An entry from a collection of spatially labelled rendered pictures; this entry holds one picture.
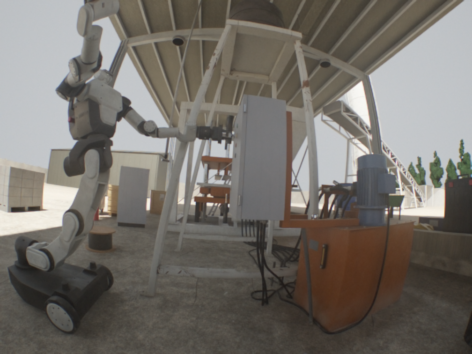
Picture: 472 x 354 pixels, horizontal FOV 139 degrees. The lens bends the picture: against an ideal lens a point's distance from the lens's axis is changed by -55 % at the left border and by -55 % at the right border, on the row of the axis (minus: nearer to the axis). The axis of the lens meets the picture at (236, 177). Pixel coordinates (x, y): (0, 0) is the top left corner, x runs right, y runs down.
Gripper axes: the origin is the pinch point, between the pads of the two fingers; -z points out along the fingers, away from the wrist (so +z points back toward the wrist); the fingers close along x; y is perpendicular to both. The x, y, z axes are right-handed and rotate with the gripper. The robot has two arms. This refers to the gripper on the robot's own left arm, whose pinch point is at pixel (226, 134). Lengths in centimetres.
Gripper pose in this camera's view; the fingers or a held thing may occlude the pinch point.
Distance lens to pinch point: 124.5
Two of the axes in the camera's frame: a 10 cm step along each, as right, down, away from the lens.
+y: -1.2, 1.0, 9.9
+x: 0.6, -9.9, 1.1
